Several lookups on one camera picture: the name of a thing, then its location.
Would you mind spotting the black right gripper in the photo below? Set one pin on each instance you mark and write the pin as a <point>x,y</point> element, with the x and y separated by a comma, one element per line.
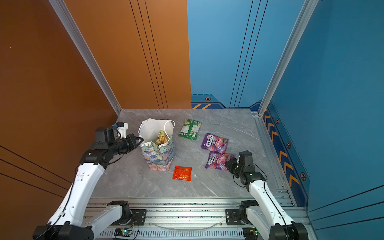
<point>230,164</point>

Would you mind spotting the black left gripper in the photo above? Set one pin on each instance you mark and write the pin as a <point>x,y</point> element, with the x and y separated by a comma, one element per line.
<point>130,138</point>

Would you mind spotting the purple Fox's berries candy bag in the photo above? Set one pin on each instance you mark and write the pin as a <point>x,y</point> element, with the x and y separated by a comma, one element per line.
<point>218,161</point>

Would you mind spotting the orange Fox's candy bag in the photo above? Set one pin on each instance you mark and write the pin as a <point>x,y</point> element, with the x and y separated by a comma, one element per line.
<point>162,138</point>

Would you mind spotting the floral paper gift bag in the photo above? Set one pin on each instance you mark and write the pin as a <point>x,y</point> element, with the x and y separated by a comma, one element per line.
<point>158,158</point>

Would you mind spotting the red snack packet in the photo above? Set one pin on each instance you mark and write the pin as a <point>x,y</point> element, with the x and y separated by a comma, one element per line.
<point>182,173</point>

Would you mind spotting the green lime candy bag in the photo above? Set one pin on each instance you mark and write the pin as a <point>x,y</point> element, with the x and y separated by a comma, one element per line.
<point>190,129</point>

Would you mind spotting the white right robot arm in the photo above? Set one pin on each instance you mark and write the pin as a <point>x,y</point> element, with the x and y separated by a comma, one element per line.
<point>263,212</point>

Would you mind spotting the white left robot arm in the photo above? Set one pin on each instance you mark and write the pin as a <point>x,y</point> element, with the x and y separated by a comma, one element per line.
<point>67,222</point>

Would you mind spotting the right circuit board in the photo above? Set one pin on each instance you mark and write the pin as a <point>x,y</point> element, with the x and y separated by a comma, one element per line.
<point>252,234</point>

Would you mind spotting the left green circuit board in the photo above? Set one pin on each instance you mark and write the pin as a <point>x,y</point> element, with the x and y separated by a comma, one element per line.
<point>125,232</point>

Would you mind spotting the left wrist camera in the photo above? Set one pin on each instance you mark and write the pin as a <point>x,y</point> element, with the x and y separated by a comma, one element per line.
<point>121,128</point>

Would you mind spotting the aluminium table edge rail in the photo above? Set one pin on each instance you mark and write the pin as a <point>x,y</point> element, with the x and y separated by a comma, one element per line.
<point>278,182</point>

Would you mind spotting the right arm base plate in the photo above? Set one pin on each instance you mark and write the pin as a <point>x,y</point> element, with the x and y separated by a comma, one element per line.
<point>231,216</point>

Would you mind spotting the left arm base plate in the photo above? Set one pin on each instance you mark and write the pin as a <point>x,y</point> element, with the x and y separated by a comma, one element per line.
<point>138,218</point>

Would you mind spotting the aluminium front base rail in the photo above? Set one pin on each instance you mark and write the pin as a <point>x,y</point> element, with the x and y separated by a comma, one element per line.
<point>190,218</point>

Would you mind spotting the aluminium corner post left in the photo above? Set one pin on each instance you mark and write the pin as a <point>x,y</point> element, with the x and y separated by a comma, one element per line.
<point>76,36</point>

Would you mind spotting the aluminium corner post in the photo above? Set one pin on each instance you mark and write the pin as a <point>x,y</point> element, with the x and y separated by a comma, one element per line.
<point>294,38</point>
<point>76,36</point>

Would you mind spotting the aluminium corner post right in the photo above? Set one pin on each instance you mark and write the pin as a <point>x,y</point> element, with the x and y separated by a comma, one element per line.
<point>294,38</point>

